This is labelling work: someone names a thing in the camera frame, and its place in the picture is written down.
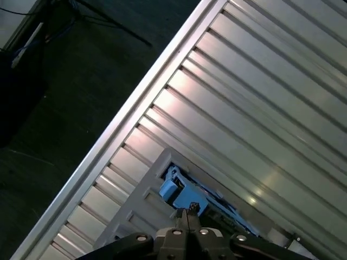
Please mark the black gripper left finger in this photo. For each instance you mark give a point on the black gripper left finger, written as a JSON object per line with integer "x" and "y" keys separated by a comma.
{"x": 173, "y": 243}

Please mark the hard disk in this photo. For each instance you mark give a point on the hard disk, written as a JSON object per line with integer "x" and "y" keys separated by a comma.
{"x": 187, "y": 195}

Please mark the grey parts rack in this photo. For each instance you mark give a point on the grey parts rack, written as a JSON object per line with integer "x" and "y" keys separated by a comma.
{"x": 141, "y": 195}

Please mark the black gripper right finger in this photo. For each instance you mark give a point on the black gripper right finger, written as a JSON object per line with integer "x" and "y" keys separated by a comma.
{"x": 206, "y": 243}

